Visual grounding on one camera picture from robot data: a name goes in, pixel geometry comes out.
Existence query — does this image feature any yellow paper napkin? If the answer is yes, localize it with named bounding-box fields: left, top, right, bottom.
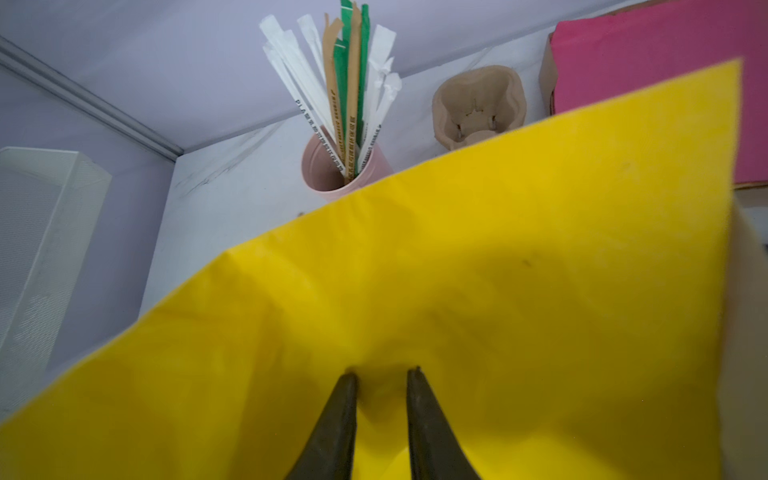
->
left=1, top=60, right=742, bottom=479

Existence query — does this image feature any brown pulp cup carrier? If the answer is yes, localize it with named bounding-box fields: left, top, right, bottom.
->
left=432, top=65, right=527, bottom=151

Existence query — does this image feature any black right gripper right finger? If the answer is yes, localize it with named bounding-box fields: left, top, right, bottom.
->
left=406, top=367, right=480, bottom=479

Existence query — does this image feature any white mesh two-tier shelf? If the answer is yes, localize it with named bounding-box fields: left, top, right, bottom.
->
left=1, top=147, right=112, bottom=419

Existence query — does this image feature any white paper gift bag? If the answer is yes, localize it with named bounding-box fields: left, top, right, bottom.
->
left=717, top=203, right=767, bottom=479

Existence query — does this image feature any pink straw holder cup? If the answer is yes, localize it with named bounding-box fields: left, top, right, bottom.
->
left=301, top=136, right=393, bottom=202

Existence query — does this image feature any bundle of wrapped straws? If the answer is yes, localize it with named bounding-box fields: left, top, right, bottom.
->
left=259, top=1, right=402, bottom=184

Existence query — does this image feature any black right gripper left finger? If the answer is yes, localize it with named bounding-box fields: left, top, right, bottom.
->
left=286, top=372, right=358, bottom=480

